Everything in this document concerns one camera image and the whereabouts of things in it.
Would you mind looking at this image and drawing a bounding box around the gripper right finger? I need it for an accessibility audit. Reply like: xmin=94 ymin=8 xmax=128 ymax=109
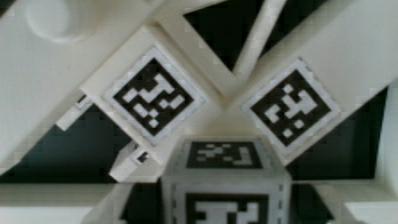
xmin=290 ymin=183 xmax=379 ymax=224

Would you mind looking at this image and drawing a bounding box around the white U-shaped obstacle fence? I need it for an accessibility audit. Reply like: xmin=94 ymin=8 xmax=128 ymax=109
xmin=0 ymin=82 xmax=398 ymax=224

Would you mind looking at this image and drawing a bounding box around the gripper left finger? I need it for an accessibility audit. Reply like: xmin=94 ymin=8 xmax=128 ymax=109
xmin=82 ymin=183 xmax=164 ymax=224

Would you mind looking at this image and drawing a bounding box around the white chair back frame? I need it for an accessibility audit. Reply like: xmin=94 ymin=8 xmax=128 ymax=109
xmin=0 ymin=0 xmax=398 ymax=174

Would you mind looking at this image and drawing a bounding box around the white chair leg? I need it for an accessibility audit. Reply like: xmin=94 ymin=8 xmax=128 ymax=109
xmin=162 ymin=136 xmax=292 ymax=224

